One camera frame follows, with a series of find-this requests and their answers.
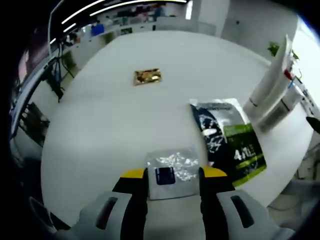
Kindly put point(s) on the potted green plant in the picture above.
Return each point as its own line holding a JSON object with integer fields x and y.
{"x": 273, "y": 48}

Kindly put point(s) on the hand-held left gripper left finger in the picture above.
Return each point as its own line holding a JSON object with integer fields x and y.
{"x": 100, "y": 220}

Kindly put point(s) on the small white skincare pump bottle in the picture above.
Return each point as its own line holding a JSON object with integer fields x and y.
{"x": 277, "y": 112}

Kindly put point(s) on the tall red-collared skincare pump bottle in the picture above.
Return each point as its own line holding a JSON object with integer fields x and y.
{"x": 287, "y": 73}

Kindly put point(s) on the white skincare tube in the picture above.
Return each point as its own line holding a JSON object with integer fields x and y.
{"x": 265, "y": 82}

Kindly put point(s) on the gold skincare sachet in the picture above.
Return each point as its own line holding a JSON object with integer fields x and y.
{"x": 147, "y": 76}

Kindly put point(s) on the silver blue skincare sachet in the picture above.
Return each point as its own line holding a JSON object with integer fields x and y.
{"x": 175, "y": 160}

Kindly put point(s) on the tripod laptop stand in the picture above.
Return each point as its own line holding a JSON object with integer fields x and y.
{"x": 56, "y": 82}

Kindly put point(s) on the blue storage bin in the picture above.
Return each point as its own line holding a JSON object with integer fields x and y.
{"x": 97, "y": 29}

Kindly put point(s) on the green black skincare sachet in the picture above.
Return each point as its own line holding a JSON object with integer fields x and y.
{"x": 240, "y": 140}

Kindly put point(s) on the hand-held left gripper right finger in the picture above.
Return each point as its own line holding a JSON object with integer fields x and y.
{"x": 237, "y": 220}

